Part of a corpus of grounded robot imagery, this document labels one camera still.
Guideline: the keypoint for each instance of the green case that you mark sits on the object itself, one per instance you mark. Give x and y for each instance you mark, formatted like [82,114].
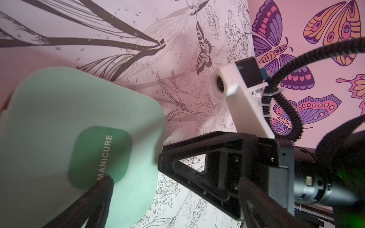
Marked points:
[64,131]

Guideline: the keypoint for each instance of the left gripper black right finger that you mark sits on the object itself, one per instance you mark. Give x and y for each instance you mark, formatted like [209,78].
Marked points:
[261,211]

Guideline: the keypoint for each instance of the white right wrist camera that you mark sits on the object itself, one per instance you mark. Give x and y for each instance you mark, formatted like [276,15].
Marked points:
[237,83]

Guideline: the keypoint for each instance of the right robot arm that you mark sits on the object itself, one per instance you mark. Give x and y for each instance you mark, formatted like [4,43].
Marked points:
[333,173]

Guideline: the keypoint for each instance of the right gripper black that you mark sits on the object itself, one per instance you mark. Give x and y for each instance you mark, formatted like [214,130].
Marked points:
[212,164]

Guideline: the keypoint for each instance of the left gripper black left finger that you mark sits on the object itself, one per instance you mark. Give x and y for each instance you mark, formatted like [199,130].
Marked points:
[90,210]

